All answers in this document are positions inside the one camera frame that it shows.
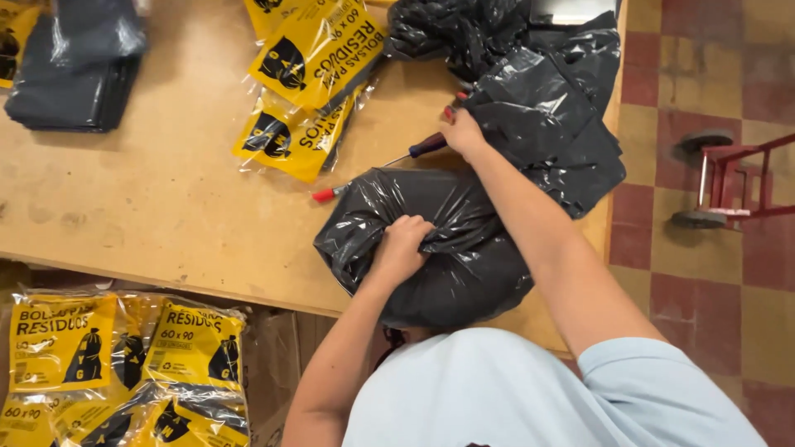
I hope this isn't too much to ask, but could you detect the person's right hand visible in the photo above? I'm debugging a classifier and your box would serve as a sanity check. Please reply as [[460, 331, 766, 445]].
[[439, 91, 489, 164]]

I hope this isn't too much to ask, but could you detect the person's left hand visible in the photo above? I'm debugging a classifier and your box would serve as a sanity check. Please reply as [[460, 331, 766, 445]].
[[371, 214, 437, 286]]

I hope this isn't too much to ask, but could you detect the black garbage bag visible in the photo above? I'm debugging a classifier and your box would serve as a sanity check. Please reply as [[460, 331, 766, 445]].
[[313, 166, 536, 330]]

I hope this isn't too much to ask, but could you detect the black plastic bag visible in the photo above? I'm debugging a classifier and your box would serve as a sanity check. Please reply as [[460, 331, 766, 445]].
[[461, 11, 627, 219], [384, 0, 536, 84]]

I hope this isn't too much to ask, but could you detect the yellow garbage bag packet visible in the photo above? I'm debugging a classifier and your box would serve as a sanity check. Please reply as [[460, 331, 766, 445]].
[[243, 0, 305, 43], [248, 0, 390, 114], [231, 84, 376, 185], [0, 0, 43, 89]]

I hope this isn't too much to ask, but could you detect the light blue shirt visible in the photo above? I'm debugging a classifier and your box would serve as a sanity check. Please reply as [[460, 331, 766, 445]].
[[340, 327, 770, 447]]

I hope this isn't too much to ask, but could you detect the brown cardboard carton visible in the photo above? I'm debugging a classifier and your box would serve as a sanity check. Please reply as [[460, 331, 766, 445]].
[[241, 308, 376, 447]]

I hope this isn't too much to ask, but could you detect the crumpled black plastic bag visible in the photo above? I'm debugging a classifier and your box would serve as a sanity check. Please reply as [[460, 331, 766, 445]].
[[384, 0, 536, 84]]

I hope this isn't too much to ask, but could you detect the pile of yellow packets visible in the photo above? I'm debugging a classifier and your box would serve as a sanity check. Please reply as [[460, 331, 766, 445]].
[[0, 287, 251, 447]]

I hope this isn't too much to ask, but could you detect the red hand truck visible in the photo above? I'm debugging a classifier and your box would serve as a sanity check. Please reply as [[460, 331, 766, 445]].
[[670, 128, 795, 232]]

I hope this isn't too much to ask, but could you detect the stack of folded grey bags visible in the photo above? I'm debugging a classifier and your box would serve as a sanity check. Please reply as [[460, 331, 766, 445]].
[[3, 0, 149, 134]]

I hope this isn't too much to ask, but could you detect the blue handled red tipped screwdriver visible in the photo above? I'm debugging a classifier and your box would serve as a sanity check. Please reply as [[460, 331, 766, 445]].
[[311, 132, 449, 204]]

